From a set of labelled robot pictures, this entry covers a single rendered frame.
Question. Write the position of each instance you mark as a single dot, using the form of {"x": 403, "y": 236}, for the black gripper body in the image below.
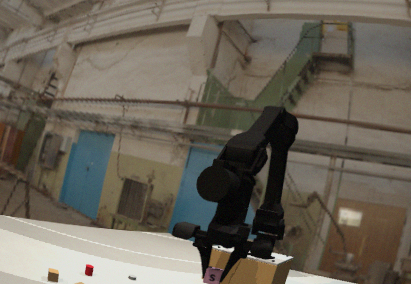
{"x": 258, "y": 248}

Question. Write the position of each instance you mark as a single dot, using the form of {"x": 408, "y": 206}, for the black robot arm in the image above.
{"x": 230, "y": 179}

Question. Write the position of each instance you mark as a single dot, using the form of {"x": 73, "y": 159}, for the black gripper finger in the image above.
{"x": 233, "y": 258}
{"x": 205, "y": 252}

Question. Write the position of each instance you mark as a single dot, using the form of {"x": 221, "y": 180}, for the red cylinder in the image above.
{"x": 89, "y": 270}

